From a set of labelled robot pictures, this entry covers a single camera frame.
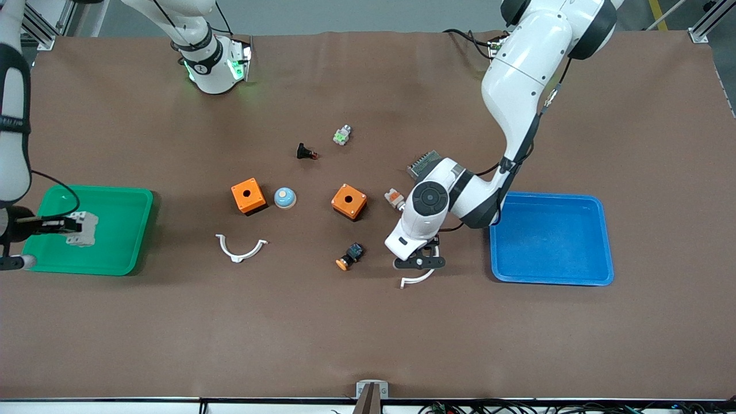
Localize aluminium frame profile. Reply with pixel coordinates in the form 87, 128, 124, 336
21, 0, 78, 51
688, 0, 736, 44

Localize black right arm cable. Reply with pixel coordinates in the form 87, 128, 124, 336
31, 170, 81, 218

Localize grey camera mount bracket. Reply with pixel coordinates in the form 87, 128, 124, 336
355, 380, 390, 414

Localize grey red circuit breaker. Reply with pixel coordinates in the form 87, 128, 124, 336
64, 211, 99, 248

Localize green plastic tray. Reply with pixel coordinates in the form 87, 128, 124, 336
18, 185, 154, 277

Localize bundle of floor cables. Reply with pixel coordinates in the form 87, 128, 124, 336
419, 399, 736, 414

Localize orange push button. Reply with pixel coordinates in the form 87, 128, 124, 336
335, 242, 365, 271

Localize orange button box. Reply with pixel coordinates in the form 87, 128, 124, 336
331, 183, 368, 221
231, 178, 268, 216

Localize metal mesh power supply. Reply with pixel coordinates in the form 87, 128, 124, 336
407, 150, 444, 181

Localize small white arc clamp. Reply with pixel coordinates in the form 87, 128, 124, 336
215, 233, 269, 263

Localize large white arc clamp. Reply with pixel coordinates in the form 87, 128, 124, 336
400, 245, 441, 289

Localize blue plastic tray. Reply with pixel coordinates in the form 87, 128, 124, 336
488, 191, 615, 286

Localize black base cables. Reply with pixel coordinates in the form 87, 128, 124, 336
442, 28, 507, 60

